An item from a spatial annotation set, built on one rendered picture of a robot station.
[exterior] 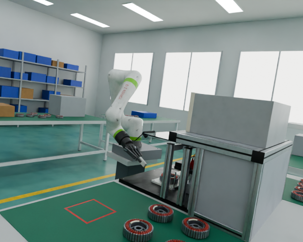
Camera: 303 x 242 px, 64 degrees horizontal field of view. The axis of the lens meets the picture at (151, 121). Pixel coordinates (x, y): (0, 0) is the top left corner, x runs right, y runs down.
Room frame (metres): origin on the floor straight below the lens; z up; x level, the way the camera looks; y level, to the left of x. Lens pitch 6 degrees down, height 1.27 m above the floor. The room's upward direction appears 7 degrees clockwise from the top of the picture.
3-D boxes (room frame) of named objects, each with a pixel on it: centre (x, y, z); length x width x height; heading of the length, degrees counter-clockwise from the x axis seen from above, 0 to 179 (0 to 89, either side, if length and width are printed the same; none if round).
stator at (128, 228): (0.87, 0.00, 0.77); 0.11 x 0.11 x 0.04
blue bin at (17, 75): (6.60, 3.75, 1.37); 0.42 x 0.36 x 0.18; 55
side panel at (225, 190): (1.01, -0.34, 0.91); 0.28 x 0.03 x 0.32; 52
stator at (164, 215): (1.03, -0.09, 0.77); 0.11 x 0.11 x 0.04
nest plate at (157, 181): (1.41, -0.15, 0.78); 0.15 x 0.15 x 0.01; 52
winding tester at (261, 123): (1.30, -0.47, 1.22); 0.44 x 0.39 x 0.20; 142
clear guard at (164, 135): (1.36, -0.12, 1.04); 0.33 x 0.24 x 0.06; 52
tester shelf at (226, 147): (1.31, -0.47, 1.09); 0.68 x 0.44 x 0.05; 142
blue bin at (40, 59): (7.08, 3.38, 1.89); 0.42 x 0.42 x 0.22; 52
